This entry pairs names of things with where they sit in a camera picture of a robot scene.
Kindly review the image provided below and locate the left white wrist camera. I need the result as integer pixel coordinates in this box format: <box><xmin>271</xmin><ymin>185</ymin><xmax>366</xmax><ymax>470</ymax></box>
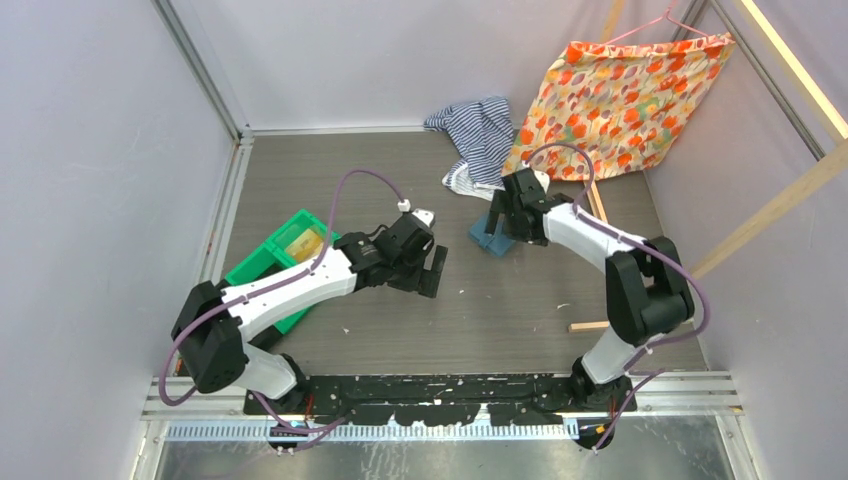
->
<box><xmin>397</xmin><ymin>199</ymin><xmax>435</xmax><ymax>228</ymax></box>

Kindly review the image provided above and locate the yellow card in bin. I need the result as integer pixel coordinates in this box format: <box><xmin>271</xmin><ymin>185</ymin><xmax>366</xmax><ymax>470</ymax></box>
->
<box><xmin>284</xmin><ymin>228</ymin><xmax>324</xmax><ymax>263</ymax></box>

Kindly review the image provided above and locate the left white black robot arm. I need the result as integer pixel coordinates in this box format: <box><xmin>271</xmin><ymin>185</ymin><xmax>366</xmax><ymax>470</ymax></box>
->
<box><xmin>171</xmin><ymin>209</ymin><xmax>448</xmax><ymax>414</ymax></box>

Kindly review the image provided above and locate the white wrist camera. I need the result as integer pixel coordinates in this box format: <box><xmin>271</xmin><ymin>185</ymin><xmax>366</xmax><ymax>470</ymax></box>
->
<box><xmin>397</xmin><ymin>199</ymin><xmax>435</xmax><ymax>228</ymax></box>
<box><xmin>532</xmin><ymin>170</ymin><xmax>550</xmax><ymax>192</ymax></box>

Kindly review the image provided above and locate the green plastic bin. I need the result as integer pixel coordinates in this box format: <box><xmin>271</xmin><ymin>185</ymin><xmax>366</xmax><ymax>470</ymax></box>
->
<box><xmin>219</xmin><ymin>209</ymin><xmax>340</xmax><ymax>334</ymax></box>

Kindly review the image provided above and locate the blue white striped cloth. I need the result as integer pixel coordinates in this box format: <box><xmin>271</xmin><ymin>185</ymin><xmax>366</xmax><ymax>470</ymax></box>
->
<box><xmin>423</xmin><ymin>96</ymin><xmax>515</xmax><ymax>201</ymax></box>

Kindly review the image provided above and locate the wooden frame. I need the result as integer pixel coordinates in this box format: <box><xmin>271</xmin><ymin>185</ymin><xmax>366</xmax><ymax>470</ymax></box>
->
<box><xmin>568</xmin><ymin>0</ymin><xmax>848</xmax><ymax>334</ymax></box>

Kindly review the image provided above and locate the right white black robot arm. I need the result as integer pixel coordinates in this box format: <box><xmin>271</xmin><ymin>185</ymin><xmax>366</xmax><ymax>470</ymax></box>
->
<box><xmin>485</xmin><ymin>169</ymin><xmax>695</xmax><ymax>411</ymax></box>

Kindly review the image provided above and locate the blue card holder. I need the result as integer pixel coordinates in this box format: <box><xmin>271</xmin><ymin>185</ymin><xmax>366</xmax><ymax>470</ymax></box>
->
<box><xmin>468</xmin><ymin>216</ymin><xmax>516</xmax><ymax>257</ymax></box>

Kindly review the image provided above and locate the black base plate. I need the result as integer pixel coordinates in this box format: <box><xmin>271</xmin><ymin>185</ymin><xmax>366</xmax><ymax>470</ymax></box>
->
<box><xmin>244</xmin><ymin>373</ymin><xmax>636</xmax><ymax>427</ymax></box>

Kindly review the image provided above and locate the pink clothes hanger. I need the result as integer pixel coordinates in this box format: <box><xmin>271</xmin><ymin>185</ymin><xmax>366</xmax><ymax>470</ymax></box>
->
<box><xmin>600</xmin><ymin>0</ymin><xmax>708</xmax><ymax>45</ymax></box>

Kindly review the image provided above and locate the aluminium front rail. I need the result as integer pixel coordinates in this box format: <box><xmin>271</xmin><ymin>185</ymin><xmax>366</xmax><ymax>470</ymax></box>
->
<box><xmin>142</xmin><ymin>371</ymin><xmax>744</xmax><ymax>444</ymax></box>

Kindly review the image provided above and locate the orange floral cloth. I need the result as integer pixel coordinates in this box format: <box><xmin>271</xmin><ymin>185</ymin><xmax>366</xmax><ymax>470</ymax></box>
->
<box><xmin>502</xmin><ymin>33</ymin><xmax>736</xmax><ymax>181</ymax></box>

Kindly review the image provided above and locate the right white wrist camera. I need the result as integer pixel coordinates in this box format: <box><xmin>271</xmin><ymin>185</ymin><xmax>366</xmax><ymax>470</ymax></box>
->
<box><xmin>532</xmin><ymin>170</ymin><xmax>550</xmax><ymax>192</ymax></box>

